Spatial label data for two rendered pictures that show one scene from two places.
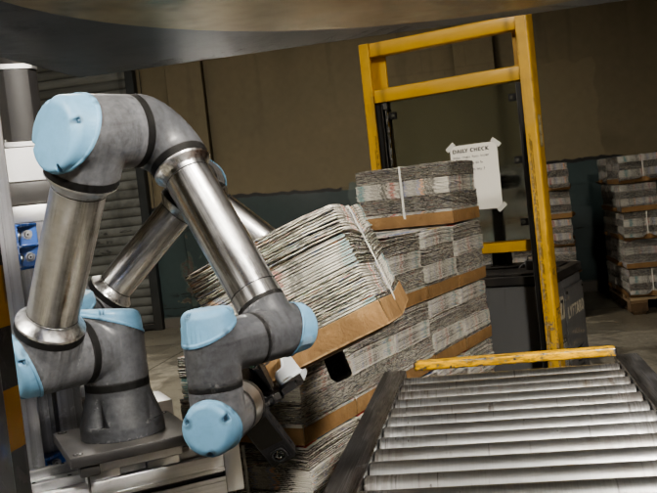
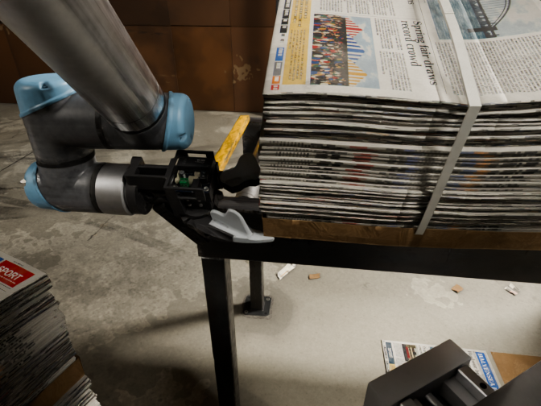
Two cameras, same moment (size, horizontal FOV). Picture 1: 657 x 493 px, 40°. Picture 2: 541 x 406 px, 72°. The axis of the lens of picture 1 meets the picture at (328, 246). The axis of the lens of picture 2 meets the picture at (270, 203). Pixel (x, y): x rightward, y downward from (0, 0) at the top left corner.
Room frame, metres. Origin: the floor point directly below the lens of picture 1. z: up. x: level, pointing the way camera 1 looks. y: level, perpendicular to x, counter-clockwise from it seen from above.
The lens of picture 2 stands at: (1.88, 0.51, 1.17)
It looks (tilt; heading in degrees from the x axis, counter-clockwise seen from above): 31 degrees down; 267
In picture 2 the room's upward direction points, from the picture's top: straight up
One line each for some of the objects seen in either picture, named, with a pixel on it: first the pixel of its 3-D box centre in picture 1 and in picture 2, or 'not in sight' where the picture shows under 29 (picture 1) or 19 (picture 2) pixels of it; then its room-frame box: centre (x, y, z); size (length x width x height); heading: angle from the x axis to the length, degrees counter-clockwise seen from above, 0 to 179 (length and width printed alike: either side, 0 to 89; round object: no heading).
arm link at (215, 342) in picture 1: (220, 345); not in sight; (1.22, 0.16, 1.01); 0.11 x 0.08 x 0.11; 137
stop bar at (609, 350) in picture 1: (512, 358); (229, 145); (1.94, -0.37, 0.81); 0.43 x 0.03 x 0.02; 80
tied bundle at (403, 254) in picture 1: (353, 275); not in sight; (2.88, -0.07, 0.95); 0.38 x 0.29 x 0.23; 62
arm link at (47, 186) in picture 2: not in sight; (73, 184); (2.14, 0.01, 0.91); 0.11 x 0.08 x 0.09; 170
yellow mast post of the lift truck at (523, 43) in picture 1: (539, 232); not in sight; (3.62, -0.86, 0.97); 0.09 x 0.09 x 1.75; 61
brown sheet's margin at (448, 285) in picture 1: (394, 289); not in sight; (3.14, -0.22, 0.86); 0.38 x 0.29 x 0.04; 62
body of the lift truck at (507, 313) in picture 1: (503, 353); not in sight; (4.10, -0.75, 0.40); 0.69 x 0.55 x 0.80; 61
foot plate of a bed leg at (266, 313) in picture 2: not in sight; (257, 304); (1.87, -0.61, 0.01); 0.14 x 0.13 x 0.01; 80
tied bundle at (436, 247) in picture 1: (391, 264); not in sight; (3.14, -0.21, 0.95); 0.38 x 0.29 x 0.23; 62
